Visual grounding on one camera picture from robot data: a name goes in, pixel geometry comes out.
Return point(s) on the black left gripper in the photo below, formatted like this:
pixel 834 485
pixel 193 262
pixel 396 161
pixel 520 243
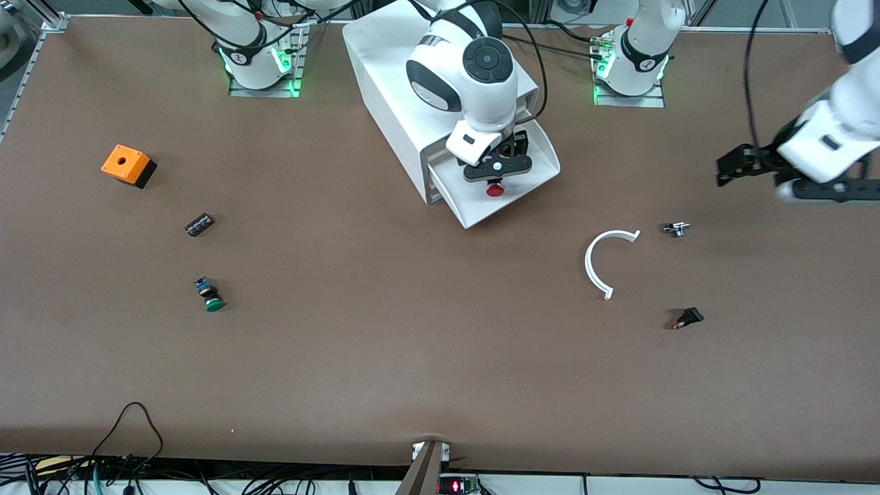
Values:
pixel 771 157

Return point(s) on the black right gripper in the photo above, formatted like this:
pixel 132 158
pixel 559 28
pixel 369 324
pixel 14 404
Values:
pixel 516 146

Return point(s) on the red push button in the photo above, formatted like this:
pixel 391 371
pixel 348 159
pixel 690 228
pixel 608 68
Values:
pixel 495 190

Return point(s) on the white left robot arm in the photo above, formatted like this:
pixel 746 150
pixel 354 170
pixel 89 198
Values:
pixel 832 130

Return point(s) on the white drawer cabinet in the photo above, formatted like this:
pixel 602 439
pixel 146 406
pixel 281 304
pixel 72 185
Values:
pixel 378 82

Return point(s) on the green push button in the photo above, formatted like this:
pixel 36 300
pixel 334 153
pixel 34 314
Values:
pixel 210 295

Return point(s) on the orange button box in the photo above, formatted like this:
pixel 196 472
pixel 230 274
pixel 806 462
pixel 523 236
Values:
pixel 122 163

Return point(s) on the white curved plastic arc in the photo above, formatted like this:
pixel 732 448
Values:
pixel 588 265

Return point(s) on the device with red display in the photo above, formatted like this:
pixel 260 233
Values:
pixel 457 486

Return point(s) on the small metal key switch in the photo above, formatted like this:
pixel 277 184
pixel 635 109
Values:
pixel 677 229

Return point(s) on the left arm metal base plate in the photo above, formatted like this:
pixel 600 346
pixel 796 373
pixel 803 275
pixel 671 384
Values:
pixel 629 100

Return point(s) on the black rocker switch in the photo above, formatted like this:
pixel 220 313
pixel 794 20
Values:
pixel 689 317

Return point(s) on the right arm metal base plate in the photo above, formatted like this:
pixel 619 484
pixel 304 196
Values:
pixel 302 62

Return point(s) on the small black switch block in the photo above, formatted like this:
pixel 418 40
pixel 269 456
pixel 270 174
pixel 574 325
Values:
pixel 199 225

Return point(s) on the camera mount post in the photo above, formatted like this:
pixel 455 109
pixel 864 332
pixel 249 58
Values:
pixel 423 474

